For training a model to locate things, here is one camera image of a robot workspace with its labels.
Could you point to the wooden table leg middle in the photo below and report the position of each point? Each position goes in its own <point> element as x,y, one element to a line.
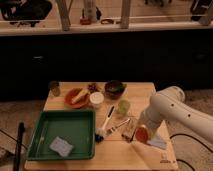
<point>125,13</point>

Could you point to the blue sponge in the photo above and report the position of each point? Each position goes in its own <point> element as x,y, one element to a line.
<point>62,147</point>

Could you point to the orange plate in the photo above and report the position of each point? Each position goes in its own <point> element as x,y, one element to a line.
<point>72,93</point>

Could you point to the brown rectangular block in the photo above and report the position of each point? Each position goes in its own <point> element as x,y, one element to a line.
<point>129,131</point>

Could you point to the yellow corn cob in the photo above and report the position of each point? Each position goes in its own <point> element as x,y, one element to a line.
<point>79,96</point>

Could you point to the orange-red apple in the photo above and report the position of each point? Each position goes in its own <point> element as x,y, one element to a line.
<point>142,135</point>

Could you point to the blue-white folded cloth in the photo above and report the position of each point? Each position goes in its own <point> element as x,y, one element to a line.
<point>158,141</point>

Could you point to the wooden table leg left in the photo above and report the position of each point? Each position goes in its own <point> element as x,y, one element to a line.
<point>64,15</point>

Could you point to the white round container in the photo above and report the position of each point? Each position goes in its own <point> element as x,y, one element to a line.
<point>96,99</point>

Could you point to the green plastic tray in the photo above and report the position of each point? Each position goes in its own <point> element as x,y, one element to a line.
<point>76,127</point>

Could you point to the dark brown bowl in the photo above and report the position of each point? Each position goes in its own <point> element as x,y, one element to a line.
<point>114,89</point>

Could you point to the dark grape bunch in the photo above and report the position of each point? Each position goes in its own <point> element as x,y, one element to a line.
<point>93,87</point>

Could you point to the wooden table leg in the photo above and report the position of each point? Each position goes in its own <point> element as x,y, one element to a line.
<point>64,15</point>
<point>125,13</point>

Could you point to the green plastic cup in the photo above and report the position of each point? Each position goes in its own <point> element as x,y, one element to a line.
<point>123,107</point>

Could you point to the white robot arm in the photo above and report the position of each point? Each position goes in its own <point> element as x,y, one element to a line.
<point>169,104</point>

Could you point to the black pole stand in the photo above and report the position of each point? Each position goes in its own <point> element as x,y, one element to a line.
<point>16,162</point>

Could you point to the black office chair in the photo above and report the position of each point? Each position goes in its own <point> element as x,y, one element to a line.
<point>29,12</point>

